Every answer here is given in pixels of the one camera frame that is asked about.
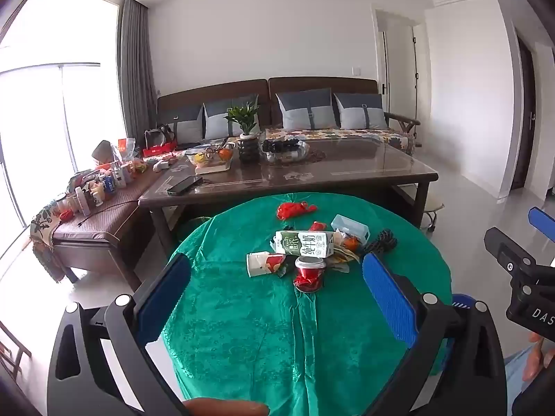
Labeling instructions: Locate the row of small bottles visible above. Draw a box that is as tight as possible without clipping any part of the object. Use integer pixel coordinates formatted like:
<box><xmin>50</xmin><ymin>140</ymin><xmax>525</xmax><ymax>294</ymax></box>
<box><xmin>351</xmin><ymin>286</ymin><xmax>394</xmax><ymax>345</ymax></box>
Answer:
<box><xmin>52</xmin><ymin>160</ymin><xmax>136</xmax><ymax>217</ymax></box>

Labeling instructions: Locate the brown sofa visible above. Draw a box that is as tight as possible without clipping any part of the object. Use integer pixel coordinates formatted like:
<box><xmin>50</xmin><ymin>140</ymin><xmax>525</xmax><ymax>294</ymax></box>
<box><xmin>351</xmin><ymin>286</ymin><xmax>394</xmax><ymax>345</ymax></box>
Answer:
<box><xmin>156</xmin><ymin>77</ymin><xmax>421</xmax><ymax>153</ymax></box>

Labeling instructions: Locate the grey blue pillow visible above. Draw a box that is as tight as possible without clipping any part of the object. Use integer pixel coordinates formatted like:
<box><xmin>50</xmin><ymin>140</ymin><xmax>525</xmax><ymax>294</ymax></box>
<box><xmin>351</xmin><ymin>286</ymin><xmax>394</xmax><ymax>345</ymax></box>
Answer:
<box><xmin>203</xmin><ymin>94</ymin><xmax>261</xmax><ymax>139</ymax></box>
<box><xmin>333</xmin><ymin>92</ymin><xmax>388</xmax><ymax>130</ymax></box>
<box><xmin>276</xmin><ymin>88</ymin><xmax>339</xmax><ymax>131</ymax></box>
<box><xmin>173</xmin><ymin>108</ymin><xmax>204</xmax><ymax>144</ymax></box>

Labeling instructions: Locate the green white milk carton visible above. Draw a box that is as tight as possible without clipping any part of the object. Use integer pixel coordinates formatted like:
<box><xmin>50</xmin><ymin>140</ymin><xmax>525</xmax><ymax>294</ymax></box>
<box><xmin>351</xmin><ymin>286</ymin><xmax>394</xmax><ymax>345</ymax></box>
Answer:
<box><xmin>272</xmin><ymin>231</ymin><xmax>335</xmax><ymax>259</ymax></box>

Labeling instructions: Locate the brown bench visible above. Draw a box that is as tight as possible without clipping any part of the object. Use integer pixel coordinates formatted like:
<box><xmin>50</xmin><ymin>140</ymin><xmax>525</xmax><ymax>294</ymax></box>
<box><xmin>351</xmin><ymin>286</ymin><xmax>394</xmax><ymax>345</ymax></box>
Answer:
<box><xmin>30</xmin><ymin>156</ymin><xmax>174</xmax><ymax>284</ymax></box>

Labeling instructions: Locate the white door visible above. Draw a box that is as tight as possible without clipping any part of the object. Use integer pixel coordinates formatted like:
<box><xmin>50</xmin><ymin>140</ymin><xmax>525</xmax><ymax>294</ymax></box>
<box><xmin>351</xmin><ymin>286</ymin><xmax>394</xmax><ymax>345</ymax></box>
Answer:
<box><xmin>376</xmin><ymin>9</ymin><xmax>431</xmax><ymax>148</ymax></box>

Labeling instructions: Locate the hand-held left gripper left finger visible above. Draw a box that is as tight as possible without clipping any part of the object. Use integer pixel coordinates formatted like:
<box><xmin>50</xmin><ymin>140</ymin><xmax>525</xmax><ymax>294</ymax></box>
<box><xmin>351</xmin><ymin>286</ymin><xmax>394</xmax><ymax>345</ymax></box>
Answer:
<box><xmin>47</xmin><ymin>252</ymin><xmax>194</xmax><ymax>416</ymax></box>

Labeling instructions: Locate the person's right hand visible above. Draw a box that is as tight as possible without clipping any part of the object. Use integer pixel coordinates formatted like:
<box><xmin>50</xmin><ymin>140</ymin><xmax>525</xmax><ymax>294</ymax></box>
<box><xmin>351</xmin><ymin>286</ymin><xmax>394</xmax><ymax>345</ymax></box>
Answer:
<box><xmin>522</xmin><ymin>333</ymin><xmax>550</xmax><ymax>383</ymax></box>

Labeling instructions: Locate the black phone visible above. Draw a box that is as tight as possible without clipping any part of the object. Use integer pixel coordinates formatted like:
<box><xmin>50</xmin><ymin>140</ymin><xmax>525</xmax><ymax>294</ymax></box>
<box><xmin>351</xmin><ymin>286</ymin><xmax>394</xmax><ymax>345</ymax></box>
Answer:
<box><xmin>167</xmin><ymin>175</ymin><xmax>204</xmax><ymax>195</ymax></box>

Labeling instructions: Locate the clear plastic box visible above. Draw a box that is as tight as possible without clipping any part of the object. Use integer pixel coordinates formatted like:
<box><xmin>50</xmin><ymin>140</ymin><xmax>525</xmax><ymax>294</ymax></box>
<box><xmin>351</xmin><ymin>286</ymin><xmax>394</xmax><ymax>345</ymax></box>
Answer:
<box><xmin>331</xmin><ymin>214</ymin><xmax>370</xmax><ymax>243</ymax></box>

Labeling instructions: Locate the cream rolling stool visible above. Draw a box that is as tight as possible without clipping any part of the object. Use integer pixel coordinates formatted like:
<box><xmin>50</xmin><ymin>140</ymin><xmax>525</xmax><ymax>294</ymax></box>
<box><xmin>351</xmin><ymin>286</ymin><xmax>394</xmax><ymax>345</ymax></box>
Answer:
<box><xmin>422</xmin><ymin>197</ymin><xmax>447</xmax><ymax>231</ymax></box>

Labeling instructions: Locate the green tablecloth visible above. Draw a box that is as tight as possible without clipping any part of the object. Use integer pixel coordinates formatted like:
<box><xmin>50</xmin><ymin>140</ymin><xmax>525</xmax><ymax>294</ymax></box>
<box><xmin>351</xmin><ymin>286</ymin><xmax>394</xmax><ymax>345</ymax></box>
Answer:
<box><xmin>162</xmin><ymin>193</ymin><xmax>454</xmax><ymax>416</ymax></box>

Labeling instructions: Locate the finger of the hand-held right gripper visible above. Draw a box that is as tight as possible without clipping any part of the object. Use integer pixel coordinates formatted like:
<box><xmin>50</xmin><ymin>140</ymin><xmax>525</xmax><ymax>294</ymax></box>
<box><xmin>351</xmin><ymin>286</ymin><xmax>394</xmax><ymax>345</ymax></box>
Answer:
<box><xmin>528</xmin><ymin>207</ymin><xmax>555</xmax><ymax>242</ymax></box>
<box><xmin>484</xmin><ymin>226</ymin><xmax>539</xmax><ymax>278</ymax></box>

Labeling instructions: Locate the grey curtain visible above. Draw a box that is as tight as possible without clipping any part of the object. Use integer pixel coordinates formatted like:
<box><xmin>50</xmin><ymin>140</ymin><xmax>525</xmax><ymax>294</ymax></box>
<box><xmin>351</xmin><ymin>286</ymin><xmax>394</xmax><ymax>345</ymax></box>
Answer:
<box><xmin>119</xmin><ymin>0</ymin><xmax>159</xmax><ymax>148</ymax></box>

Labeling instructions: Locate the person's left hand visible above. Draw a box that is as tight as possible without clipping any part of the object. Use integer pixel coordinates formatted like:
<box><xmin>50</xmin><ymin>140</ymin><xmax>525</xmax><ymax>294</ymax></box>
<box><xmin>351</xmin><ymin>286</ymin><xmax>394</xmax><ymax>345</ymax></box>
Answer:
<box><xmin>182</xmin><ymin>399</ymin><xmax>270</xmax><ymax>416</ymax></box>

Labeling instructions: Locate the brown handbag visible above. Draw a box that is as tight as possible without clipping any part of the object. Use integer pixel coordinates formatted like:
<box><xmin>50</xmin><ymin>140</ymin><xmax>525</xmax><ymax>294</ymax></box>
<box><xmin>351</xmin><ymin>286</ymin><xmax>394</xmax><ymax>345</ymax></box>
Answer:
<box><xmin>144</xmin><ymin>125</ymin><xmax>176</xmax><ymax>149</ymax></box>

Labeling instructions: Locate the dark wooden door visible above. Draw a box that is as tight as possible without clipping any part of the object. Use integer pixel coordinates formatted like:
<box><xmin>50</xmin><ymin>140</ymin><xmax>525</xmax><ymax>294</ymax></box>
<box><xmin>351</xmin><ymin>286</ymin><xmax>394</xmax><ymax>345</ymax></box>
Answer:
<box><xmin>512</xmin><ymin>37</ymin><xmax>538</xmax><ymax>191</ymax></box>

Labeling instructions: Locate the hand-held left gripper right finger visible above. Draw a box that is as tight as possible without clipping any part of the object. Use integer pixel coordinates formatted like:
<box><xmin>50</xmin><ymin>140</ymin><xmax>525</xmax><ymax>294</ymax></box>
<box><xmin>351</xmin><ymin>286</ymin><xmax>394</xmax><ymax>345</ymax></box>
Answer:
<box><xmin>362</xmin><ymin>251</ymin><xmax>508</xmax><ymax>416</ymax></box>

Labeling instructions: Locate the red plastic bag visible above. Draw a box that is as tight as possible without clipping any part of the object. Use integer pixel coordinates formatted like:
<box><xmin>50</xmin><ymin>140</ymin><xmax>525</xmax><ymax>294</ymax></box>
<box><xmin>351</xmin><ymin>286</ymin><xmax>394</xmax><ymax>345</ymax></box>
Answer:
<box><xmin>277</xmin><ymin>201</ymin><xmax>318</xmax><ymax>221</ymax></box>

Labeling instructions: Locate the glass tray with dark contents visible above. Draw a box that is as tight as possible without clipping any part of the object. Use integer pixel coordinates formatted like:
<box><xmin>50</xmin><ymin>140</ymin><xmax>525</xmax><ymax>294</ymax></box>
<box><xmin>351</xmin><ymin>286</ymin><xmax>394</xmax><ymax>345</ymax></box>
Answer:
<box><xmin>260</xmin><ymin>138</ymin><xmax>311</xmax><ymax>164</ymax></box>

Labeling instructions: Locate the dark wooden coffee table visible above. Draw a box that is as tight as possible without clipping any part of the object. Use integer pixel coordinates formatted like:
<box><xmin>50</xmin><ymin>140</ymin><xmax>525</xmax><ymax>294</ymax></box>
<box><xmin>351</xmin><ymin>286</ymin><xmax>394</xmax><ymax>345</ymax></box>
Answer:
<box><xmin>138</xmin><ymin>139</ymin><xmax>439</xmax><ymax>265</ymax></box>

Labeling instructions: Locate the wooden chair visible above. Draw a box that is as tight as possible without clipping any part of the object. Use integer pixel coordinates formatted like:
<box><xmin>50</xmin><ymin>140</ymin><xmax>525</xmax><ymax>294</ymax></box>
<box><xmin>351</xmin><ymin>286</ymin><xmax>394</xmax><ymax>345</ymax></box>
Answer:
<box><xmin>0</xmin><ymin>321</ymin><xmax>32</xmax><ymax>393</ymax></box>

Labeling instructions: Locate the balcony window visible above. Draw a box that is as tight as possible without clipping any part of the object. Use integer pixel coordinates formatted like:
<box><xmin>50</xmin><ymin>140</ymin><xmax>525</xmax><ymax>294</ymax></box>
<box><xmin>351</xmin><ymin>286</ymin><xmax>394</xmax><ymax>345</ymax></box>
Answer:
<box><xmin>0</xmin><ymin>0</ymin><xmax>123</xmax><ymax>243</ymax></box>

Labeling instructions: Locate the white red small carton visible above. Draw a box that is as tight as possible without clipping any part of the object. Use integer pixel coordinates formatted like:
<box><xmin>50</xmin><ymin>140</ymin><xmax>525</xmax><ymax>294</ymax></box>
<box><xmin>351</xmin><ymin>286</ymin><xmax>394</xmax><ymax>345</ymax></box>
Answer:
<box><xmin>246</xmin><ymin>251</ymin><xmax>287</xmax><ymax>278</ymax></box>

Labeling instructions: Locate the wooden sofa armrest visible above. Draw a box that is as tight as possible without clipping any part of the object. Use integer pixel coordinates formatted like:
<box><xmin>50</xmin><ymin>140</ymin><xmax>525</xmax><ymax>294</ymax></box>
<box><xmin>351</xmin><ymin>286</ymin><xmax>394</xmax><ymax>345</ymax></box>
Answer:
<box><xmin>384</xmin><ymin>110</ymin><xmax>421</xmax><ymax>148</ymax></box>

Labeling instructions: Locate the glass fruit bowl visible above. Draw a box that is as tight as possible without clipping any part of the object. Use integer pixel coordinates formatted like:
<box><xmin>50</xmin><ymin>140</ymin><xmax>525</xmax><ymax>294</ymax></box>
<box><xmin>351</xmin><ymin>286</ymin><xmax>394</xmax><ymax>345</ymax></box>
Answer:
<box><xmin>186</xmin><ymin>146</ymin><xmax>235</xmax><ymax>171</ymax></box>

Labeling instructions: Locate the person's right forearm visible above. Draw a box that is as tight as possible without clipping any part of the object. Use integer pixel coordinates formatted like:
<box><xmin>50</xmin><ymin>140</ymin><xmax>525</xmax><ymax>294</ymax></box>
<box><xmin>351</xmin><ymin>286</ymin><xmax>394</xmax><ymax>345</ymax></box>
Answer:
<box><xmin>512</xmin><ymin>366</ymin><xmax>555</xmax><ymax>416</ymax></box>

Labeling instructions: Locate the potted green plant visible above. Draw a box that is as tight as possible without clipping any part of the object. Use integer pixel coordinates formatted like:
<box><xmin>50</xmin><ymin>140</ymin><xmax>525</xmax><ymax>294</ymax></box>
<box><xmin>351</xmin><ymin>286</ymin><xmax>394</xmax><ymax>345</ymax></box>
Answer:
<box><xmin>224</xmin><ymin>103</ymin><xmax>262</xmax><ymax>164</ymax></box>

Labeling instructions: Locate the person's leg in jeans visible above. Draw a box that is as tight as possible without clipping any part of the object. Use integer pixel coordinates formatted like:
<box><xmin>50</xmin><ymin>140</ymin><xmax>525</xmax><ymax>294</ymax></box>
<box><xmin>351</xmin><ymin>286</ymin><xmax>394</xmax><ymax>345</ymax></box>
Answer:
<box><xmin>504</xmin><ymin>350</ymin><xmax>535</xmax><ymax>406</ymax></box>

